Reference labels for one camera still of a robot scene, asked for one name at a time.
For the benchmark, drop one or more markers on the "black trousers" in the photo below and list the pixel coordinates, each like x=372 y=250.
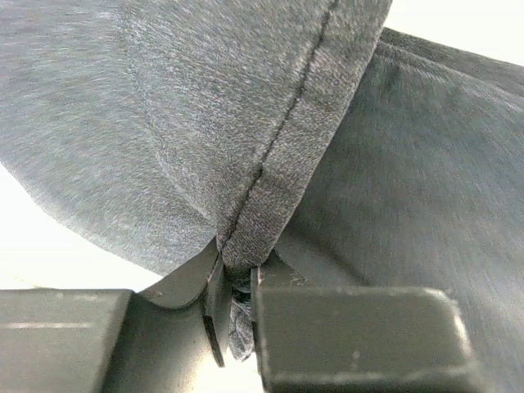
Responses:
x=303 y=127

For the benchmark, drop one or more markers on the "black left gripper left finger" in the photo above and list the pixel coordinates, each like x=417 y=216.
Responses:
x=161 y=339

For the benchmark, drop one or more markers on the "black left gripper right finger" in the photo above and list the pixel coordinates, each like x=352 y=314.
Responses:
x=311 y=338

